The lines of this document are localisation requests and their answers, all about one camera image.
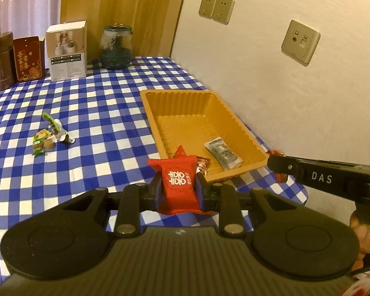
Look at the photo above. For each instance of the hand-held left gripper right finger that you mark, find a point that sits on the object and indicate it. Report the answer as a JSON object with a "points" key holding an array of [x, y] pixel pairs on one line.
{"points": [[199, 191]]}

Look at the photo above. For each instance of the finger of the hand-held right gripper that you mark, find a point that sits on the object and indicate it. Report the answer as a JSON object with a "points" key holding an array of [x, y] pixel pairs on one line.
{"points": [[282, 166]]}

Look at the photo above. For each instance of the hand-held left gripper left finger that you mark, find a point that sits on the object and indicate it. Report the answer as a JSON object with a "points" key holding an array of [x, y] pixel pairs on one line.
{"points": [[158, 191]]}

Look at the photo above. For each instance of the red snack packet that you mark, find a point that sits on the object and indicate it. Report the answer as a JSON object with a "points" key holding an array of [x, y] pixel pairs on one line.
{"points": [[178, 182]]}

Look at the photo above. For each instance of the small orange candy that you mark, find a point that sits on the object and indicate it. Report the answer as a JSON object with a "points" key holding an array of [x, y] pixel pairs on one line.
{"points": [[203, 164]]}

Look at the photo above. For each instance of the grey silver snack packet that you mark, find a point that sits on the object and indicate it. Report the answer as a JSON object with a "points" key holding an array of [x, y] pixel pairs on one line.
{"points": [[223, 154]]}

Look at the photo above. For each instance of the orange plastic tray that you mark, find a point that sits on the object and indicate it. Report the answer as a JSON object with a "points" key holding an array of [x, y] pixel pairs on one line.
{"points": [[185, 123]]}

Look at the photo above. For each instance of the white silver candy wrapper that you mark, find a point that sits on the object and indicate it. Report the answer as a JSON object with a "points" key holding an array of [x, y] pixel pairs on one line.
{"points": [[63, 134]]}

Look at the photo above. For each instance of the green yellow candy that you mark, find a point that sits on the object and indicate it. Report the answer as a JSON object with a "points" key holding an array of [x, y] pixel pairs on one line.
{"points": [[40, 135]]}

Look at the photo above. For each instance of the blue white checkered tablecloth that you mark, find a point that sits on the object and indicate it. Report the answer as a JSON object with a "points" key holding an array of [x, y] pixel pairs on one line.
{"points": [[95, 123]]}

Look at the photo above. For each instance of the red white garment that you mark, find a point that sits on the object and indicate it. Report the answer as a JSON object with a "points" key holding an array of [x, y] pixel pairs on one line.
{"points": [[365, 283]]}

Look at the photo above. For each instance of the dark green glass jar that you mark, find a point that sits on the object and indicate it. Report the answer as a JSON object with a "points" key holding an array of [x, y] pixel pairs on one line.
{"points": [[115, 49]]}

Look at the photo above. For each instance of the white product box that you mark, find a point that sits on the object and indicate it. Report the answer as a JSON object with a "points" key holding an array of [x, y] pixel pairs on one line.
{"points": [[66, 52]]}

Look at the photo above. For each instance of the dark red gift box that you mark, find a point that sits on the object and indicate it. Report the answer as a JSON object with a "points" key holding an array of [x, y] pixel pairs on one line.
{"points": [[28, 58]]}

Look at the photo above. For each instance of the wooden door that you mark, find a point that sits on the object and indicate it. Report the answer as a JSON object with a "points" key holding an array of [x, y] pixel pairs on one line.
{"points": [[126, 3]]}

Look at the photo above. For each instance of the brown metal canister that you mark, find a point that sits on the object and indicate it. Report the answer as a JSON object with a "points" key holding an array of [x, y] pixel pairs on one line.
{"points": [[0, 61]]}

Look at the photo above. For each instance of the beige wall data socket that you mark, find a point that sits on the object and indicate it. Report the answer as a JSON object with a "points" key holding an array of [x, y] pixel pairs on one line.
{"points": [[300, 41]]}

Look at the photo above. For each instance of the beige wall power socket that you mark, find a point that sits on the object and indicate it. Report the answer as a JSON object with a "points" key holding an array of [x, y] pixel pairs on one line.
{"points": [[223, 9], [207, 5]]}

